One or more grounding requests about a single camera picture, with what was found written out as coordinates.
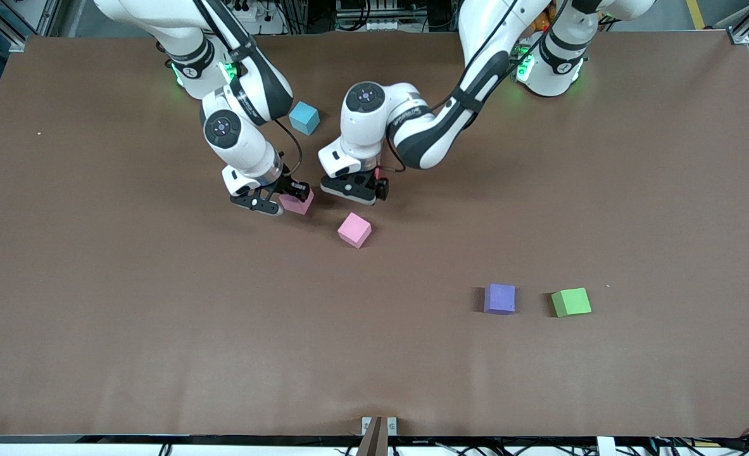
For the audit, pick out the pink foam cube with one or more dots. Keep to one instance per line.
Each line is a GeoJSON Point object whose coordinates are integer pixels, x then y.
{"type": "Point", "coordinates": [354, 229]}
{"type": "Point", "coordinates": [298, 204]}

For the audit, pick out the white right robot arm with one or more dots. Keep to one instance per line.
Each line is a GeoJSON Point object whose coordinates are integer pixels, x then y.
{"type": "Point", "coordinates": [241, 152]}

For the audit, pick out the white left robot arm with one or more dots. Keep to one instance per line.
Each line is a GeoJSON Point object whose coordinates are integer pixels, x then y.
{"type": "Point", "coordinates": [365, 133]}

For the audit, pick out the teal foam cube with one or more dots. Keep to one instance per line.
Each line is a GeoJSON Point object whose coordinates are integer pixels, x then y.
{"type": "Point", "coordinates": [306, 118]}

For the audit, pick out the purple foam cube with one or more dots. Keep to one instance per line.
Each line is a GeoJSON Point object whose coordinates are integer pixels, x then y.
{"type": "Point", "coordinates": [499, 299]}

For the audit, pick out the metal equipment rack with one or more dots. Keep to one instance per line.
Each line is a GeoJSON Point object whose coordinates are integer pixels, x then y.
{"type": "Point", "coordinates": [380, 12]}

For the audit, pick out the white power strip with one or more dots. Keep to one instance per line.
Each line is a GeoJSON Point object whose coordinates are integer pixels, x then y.
{"type": "Point", "coordinates": [251, 9]}

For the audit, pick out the green foam cube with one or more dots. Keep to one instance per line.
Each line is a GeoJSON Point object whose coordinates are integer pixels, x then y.
{"type": "Point", "coordinates": [570, 303]}

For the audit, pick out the orange bagged items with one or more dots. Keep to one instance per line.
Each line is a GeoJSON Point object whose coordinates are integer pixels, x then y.
{"type": "Point", "coordinates": [541, 22]}

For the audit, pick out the black table edge trim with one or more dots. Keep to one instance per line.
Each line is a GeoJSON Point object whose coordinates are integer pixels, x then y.
{"type": "Point", "coordinates": [222, 438]}

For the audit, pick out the yellow floor tape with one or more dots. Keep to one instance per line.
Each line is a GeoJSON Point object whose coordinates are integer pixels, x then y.
{"type": "Point", "coordinates": [697, 16]}

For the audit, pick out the small metal bracket plate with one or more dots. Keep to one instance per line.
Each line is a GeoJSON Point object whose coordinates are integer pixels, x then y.
{"type": "Point", "coordinates": [392, 425]}

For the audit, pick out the brown support post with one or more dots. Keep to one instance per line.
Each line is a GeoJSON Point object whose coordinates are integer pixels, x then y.
{"type": "Point", "coordinates": [374, 440]}

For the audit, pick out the white table leg bracket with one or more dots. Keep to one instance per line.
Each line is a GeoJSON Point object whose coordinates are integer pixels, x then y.
{"type": "Point", "coordinates": [606, 446]}

